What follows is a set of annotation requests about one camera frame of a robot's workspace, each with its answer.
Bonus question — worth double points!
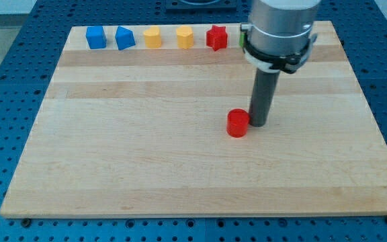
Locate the red cylinder block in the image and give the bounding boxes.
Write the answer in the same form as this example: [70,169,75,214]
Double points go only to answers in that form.
[226,109,250,138]

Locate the yellow heart block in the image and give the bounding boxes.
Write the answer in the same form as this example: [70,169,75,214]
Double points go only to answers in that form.
[143,26,162,49]

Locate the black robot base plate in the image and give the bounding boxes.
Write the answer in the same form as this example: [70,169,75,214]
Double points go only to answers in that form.
[165,0,237,11]

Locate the yellow pentagon block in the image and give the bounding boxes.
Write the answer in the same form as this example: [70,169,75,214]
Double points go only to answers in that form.
[176,26,194,49]

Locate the red star block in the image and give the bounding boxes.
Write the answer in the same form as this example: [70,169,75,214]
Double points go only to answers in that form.
[206,25,228,51]

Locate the blue triangular block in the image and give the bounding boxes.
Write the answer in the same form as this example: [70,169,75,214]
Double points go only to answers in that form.
[115,26,136,50]

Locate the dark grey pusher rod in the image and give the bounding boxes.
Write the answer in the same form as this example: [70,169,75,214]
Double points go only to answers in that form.
[249,69,280,127]

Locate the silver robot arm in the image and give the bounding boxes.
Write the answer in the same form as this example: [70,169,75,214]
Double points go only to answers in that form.
[240,0,320,74]

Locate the wooden board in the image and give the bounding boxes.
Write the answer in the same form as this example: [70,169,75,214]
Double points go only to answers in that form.
[0,21,387,218]

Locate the green block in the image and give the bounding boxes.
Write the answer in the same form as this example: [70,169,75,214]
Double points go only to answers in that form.
[239,32,245,48]

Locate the blue cube block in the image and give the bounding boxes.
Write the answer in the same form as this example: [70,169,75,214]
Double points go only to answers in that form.
[85,26,107,49]

